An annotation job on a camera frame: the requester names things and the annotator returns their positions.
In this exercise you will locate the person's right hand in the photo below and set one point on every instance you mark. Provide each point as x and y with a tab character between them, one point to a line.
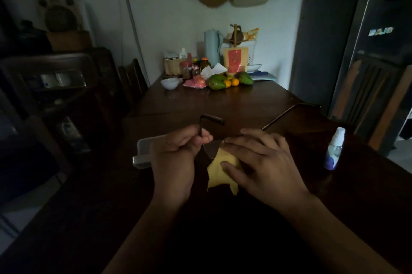
273	174

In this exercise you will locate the person's left hand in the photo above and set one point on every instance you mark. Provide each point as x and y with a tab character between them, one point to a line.
172	167

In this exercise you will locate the person's left thumb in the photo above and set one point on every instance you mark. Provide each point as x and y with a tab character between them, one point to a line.
202	142

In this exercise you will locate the person's right thumb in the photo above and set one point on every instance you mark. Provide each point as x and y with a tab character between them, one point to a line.
231	170

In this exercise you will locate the person's right middle finger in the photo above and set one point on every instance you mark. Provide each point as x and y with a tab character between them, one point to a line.
257	135

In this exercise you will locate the yellow cleaning cloth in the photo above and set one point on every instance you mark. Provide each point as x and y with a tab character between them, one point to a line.
219	171

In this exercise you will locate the black frame eyeglasses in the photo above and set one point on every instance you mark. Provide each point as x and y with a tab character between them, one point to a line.
212	121

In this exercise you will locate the person's right forearm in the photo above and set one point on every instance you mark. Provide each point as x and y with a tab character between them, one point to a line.
331	238

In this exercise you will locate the person's left forearm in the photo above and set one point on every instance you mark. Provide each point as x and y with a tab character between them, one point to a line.
144	238

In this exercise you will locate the small orange fruit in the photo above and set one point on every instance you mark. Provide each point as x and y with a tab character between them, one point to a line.
227	83
235	82

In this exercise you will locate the pink plate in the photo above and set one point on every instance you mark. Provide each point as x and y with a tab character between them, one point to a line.
194	83

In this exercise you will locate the blue book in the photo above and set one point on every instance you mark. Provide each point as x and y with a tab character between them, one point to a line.
262	75

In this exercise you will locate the grey eyeglasses case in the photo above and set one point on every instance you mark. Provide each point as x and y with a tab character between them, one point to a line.
143	151

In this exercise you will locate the white dish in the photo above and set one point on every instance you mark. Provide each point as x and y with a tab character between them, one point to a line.
254	68

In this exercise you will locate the white ceramic bowl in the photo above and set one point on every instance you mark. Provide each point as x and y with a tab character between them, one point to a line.
169	83

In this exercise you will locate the white paper tissue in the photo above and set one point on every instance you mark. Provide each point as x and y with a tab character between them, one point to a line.
214	69

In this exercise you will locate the jar with red lid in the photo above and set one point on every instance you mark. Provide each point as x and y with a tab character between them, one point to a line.
186	69

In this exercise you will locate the small white spray bottle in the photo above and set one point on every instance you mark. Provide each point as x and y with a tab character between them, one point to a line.
334	150

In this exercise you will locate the tan packet with red label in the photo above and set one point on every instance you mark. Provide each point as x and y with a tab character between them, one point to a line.
235	60

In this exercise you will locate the brown glass bottle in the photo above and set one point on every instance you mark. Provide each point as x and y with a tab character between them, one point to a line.
205	64

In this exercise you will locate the white plastic basket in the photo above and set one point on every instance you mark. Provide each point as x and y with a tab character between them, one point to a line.
251	52

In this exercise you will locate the small white plastic bottle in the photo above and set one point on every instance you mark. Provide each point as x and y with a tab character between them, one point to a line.
183	54

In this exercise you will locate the dark wooden dining chair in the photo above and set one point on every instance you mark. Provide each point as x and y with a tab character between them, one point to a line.
133	80

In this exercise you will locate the light blue thermos jug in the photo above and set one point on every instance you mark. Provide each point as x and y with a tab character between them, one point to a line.
212	47

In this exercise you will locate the wooden slatted chair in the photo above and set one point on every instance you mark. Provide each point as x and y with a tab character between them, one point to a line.
370	100

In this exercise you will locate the dark wooden armchair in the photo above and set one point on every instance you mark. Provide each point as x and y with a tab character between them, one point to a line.
64	103

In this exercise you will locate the dark refrigerator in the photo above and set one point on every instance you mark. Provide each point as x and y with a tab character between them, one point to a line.
376	26

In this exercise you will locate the beige speaker box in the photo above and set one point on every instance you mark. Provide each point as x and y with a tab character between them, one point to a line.
61	15

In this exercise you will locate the white wall conduit pipe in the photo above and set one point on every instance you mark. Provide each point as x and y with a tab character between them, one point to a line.
132	19

